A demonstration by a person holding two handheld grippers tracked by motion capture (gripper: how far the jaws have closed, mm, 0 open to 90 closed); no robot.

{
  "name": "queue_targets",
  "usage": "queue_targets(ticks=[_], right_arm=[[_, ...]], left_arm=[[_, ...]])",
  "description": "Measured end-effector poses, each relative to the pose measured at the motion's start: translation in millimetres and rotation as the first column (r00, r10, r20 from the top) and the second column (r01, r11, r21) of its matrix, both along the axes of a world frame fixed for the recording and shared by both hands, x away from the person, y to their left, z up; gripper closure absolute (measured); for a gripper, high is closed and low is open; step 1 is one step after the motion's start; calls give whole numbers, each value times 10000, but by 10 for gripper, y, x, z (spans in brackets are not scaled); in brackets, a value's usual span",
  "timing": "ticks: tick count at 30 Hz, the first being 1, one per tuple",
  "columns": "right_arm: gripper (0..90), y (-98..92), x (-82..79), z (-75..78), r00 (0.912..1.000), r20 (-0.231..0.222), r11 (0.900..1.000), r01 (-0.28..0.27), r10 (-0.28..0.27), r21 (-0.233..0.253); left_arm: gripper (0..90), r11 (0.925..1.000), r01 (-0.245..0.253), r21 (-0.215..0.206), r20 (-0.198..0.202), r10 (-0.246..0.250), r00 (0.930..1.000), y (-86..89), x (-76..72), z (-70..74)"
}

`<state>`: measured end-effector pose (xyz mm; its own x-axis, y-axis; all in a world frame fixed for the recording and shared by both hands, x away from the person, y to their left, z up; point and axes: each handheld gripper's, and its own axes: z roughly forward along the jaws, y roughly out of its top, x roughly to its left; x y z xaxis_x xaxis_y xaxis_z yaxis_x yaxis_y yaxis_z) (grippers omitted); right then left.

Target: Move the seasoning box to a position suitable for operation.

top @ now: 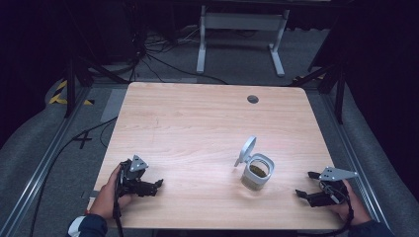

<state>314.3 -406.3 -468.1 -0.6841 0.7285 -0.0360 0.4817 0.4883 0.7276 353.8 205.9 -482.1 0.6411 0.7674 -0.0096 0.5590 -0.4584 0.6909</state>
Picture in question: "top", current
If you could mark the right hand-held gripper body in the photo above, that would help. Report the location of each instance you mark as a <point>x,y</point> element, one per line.
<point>332,191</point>

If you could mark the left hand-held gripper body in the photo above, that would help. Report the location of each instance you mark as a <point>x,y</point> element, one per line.
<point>133,177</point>

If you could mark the clear jar with white lid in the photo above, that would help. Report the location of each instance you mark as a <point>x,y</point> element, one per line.
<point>255,171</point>

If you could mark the person's right hand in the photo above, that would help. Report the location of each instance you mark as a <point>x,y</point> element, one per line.
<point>354,207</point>

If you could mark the person's left hand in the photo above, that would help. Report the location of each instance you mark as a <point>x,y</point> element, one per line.
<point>107,200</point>

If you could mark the grey floor tape patch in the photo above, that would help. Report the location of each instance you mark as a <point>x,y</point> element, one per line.
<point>113,105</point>

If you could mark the black metal stand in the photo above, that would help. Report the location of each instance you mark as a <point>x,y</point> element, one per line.
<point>70,89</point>
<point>337,85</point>

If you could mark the aluminium floor rail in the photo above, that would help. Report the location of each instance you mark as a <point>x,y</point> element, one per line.
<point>36,177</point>
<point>354,158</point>

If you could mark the grey metal table frame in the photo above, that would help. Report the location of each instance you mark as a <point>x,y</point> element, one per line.
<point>242,21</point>

